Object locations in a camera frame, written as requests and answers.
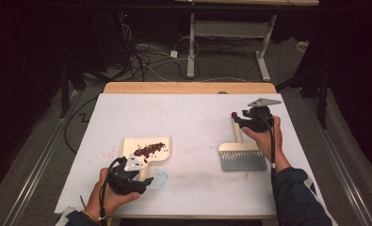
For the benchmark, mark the black stand leg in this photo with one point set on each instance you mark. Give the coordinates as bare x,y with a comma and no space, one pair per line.
321,94
64,91

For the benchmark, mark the white power adapter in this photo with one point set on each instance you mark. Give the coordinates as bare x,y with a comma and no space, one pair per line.
173,54

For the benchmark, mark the pile of red beans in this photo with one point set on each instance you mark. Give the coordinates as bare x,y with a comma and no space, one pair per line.
149,149

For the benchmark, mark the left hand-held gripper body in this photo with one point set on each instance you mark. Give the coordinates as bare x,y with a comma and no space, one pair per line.
124,183

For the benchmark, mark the small white box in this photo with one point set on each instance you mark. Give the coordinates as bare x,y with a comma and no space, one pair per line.
302,46

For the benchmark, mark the metal floor rail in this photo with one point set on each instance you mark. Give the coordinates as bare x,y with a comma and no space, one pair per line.
356,188
39,157

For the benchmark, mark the cream plastic dustpan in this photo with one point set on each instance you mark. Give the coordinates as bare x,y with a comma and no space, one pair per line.
133,146

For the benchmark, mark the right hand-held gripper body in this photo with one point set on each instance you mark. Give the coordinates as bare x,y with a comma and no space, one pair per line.
260,121

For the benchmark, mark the white metal desk frame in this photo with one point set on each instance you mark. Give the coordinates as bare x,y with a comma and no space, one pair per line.
227,29

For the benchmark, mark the white table mat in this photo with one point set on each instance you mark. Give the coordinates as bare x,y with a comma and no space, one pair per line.
199,116

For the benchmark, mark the wooden table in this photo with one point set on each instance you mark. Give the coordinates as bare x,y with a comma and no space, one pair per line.
190,88

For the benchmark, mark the person's right hand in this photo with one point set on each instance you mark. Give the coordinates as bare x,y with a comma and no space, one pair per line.
268,144

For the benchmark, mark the person's left hand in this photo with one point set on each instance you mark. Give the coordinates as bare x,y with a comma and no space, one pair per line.
106,201

